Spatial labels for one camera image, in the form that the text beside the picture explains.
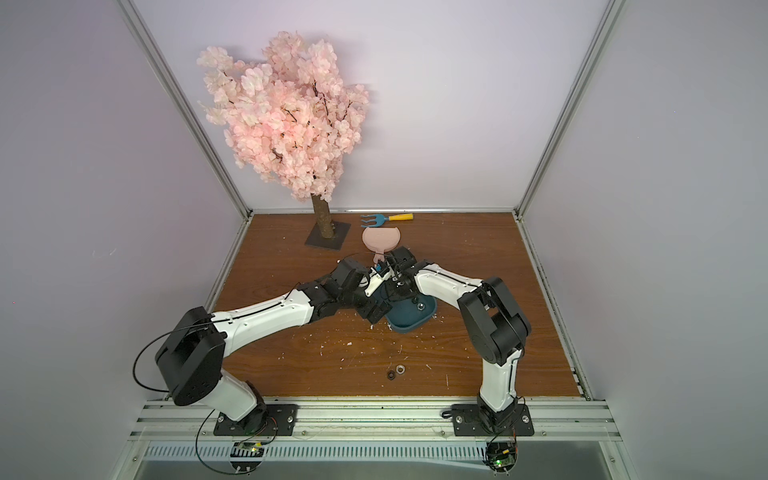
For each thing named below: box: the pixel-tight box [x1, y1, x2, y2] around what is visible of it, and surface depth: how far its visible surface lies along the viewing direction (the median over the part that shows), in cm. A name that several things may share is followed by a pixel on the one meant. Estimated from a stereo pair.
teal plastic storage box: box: [386, 294, 437, 334], surface depth 90 cm
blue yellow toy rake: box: [360, 213, 414, 228], surface depth 120 cm
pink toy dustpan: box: [362, 227, 401, 265], surface depth 113 cm
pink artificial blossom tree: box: [197, 30, 370, 250], surface depth 73 cm
